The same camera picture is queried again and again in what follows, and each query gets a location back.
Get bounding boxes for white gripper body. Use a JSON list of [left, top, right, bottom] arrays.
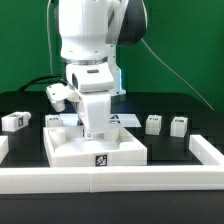
[[75, 91, 111, 134]]

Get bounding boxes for white square table top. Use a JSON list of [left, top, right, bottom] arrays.
[[43, 125, 147, 167]]

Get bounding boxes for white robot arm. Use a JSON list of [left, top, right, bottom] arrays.
[[58, 0, 147, 133]]

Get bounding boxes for sheet with fiducial markers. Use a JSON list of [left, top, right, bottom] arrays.
[[59, 114, 141, 127]]

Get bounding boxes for white U-shaped obstacle fence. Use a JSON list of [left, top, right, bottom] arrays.
[[0, 135, 224, 194]]

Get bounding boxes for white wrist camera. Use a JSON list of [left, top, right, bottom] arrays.
[[46, 83, 78, 112]]

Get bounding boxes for black cables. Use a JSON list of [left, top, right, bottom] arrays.
[[18, 73, 68, 93]]

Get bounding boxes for white hanging cable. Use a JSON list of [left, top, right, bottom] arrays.
[[46, 0, 56, 93]]

